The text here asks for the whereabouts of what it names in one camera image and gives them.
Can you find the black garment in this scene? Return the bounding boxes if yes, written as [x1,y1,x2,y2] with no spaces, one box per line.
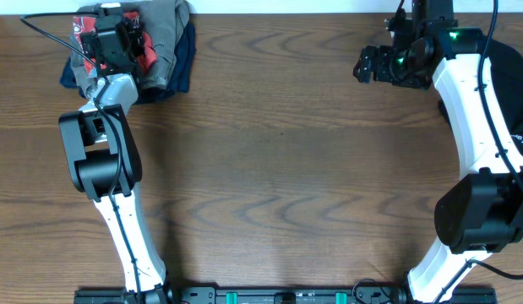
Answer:
[486,40,523,156]

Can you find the folded navy garment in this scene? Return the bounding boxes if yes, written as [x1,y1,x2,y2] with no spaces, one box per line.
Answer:
[59,17,196,105]

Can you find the orange soccer t-shirt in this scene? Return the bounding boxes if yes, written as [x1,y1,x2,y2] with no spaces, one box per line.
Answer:
[73,11,157,73]

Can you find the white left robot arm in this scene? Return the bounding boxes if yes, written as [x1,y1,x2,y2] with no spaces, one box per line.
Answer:
[59,15,172,303]

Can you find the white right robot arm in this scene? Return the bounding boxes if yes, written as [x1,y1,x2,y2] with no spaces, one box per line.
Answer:
[353,27,523,303]

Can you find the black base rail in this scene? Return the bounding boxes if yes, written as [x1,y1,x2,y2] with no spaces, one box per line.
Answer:
[74,284,498,304]

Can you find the folded grey trousers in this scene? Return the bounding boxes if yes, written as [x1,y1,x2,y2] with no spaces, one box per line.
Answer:
[60,0,196,104]

